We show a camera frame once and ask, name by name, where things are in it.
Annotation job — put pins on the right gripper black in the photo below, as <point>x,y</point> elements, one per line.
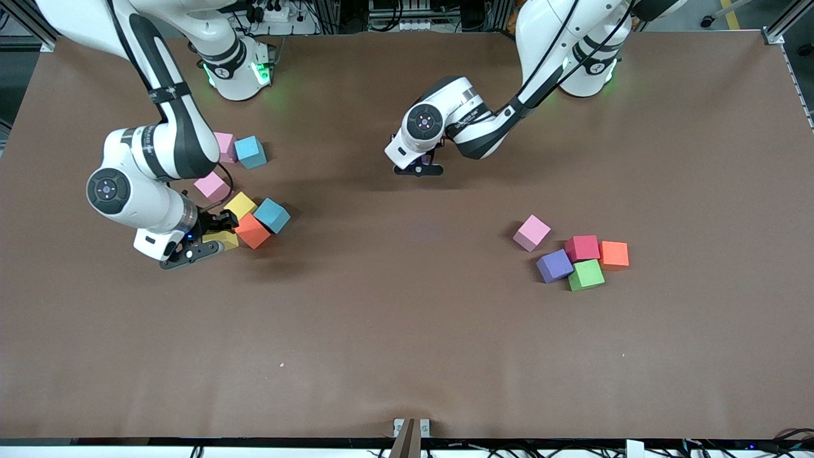
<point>210,223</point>

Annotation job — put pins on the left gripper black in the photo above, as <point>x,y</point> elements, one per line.
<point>429,152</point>

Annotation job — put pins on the yellow foam cube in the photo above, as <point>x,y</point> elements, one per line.
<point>240,205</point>
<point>224,240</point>

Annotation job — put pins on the light pink foam cube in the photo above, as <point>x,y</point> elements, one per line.
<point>212,186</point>
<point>531,232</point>
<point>227,147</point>

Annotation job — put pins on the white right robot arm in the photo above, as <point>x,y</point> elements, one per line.
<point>137,203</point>

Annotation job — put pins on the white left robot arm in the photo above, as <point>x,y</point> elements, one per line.
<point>458,108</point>

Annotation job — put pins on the orange foam cube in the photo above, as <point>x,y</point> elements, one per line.
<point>614,254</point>
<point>253,232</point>

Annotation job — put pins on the blue foam cube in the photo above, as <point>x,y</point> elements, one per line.
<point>250,152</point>
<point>272,215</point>

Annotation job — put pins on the brown table cover mat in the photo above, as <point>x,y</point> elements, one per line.
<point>407,318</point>

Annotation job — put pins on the red foam cube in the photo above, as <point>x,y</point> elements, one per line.
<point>582,247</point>

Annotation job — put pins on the green foam cube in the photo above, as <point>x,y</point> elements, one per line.
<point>586,275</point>

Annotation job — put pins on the white power strip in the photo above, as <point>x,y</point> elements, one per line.
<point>276,11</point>

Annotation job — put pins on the small white box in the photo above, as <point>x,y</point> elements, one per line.
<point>634,449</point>

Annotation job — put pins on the metal bracket with post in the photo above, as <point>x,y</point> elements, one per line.
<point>410,442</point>

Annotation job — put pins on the aluminium frame post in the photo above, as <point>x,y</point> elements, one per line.
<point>25,19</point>
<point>788,19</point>

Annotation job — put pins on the aluminium side rail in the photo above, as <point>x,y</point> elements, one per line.
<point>802,95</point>

